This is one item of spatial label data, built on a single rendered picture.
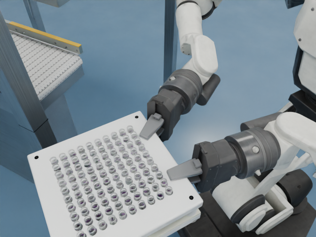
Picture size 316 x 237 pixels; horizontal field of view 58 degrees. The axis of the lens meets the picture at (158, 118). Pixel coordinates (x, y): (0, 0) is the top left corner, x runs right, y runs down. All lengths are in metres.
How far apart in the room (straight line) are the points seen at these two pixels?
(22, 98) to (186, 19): 0.49
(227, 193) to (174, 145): 0.93
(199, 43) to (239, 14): 2.62
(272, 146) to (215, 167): 0.12
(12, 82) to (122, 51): 1.95
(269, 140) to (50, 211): 0.41
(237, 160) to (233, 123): 1.55
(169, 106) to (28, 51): 0.72
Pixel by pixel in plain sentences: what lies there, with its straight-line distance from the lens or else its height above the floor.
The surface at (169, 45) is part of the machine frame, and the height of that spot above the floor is 0.59.
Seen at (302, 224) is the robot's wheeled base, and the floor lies 0.17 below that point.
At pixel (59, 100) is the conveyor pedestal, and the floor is 0.67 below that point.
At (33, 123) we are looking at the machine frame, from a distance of 0.90.
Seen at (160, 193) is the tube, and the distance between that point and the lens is 0.51.
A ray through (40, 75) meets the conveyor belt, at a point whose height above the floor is 0.91.
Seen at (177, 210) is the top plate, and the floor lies 1.07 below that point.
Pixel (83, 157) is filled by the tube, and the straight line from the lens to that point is 0.56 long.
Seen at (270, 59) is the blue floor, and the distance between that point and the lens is 2.75.
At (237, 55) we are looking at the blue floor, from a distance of 2.71.
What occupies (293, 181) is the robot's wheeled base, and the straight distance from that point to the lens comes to 1.48.
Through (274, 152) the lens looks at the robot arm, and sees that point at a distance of 0.58.
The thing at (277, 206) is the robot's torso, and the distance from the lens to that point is 1.47.
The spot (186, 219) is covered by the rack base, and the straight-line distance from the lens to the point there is 0.54.
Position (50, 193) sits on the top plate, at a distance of 0.55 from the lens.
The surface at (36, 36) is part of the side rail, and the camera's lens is 1.22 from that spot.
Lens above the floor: 1.53
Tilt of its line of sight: 48 degrees down
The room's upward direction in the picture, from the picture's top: straight up
